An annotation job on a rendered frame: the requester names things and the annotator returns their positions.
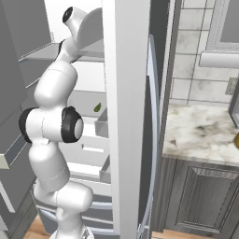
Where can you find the grey fridge shelf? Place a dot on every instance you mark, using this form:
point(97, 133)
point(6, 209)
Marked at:
point(43, 53)

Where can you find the small green food piece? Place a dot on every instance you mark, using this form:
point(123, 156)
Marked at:
point(98, 107)

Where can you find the yellow round object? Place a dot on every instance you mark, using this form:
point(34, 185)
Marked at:
point(237, 142)

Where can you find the grey wall cupboard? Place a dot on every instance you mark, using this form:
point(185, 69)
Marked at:
point(228, 21)

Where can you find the dark grey appliance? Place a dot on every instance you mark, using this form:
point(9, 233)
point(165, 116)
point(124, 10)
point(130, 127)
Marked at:
point(235, 109)

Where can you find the white horizontal bar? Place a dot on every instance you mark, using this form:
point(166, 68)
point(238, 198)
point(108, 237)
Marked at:
point(219, 59)

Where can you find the grey fridge drawer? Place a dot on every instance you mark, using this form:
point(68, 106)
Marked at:
point(101, 214)

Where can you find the white grey fridge door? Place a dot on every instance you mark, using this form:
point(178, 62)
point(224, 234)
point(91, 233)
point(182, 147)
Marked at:
point(127, 124)

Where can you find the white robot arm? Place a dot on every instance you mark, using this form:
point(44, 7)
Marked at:
point(53, 130)

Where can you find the pale door bin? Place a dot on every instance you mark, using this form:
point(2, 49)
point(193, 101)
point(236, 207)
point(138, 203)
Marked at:
point(12, 152)

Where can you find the dark grey fridge door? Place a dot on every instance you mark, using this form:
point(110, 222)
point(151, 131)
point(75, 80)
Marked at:
point(12, 77)

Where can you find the grey wall socket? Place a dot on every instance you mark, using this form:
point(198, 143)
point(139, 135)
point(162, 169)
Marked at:
point(233, 86)

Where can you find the grey door bin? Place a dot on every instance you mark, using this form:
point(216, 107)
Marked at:
point(102, 127)
point(106, 174)

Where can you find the grey base cupboard door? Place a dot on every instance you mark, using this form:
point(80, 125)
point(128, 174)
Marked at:
point(205, 199)

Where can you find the white fridge interior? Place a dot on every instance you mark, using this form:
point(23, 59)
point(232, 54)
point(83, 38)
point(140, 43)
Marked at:
point(90, 77)

